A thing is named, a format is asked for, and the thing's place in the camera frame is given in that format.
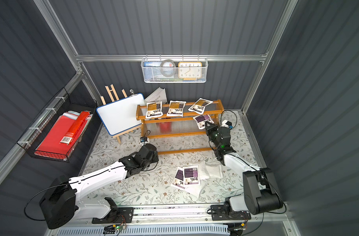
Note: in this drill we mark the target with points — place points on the white board blue frame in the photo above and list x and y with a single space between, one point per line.
120 116

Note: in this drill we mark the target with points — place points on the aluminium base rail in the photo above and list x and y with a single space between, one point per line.
141 213

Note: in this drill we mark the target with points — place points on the red cup behind shelf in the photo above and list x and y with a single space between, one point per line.
165 127

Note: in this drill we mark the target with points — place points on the yellow square clock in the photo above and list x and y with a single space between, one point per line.
190 70

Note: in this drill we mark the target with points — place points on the white book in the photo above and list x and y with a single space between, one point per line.
159 95

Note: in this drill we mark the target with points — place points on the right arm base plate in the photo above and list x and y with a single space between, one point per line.
225 212

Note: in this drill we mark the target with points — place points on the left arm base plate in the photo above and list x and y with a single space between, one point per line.
117 215

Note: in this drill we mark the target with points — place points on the white plain bag lower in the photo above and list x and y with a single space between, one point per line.
195 190

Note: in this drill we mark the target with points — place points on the black wire side basket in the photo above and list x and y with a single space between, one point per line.
74 101

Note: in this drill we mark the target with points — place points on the orange wooden three-tier shelf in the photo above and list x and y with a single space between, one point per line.
181 126

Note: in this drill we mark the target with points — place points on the red folder stack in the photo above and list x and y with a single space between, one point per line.
51 147

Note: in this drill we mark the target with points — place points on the small green circuit board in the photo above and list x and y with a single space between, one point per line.
112 230

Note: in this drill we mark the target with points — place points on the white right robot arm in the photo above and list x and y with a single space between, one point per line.
260 192

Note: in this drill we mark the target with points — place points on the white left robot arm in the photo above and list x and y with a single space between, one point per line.
65 200

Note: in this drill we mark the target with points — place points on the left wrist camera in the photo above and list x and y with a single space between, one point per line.
144 140

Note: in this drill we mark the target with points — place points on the wooden easel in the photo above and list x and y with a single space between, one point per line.
114 97

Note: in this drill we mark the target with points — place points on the blue box in basket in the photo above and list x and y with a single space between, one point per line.
152 64

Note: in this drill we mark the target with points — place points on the red long box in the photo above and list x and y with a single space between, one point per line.
74 128

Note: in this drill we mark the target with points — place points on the white plain bag right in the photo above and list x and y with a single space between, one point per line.
214 171

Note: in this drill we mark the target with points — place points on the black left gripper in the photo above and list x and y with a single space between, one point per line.
150 147

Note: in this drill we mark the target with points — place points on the round grey tape roll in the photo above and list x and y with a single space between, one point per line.
167 68

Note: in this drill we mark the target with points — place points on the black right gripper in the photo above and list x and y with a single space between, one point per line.
213 130

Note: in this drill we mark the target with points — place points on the purple coffee bag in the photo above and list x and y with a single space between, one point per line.
191 175
202 119
178 180

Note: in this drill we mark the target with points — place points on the white wire wall basket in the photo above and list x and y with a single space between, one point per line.
175 70

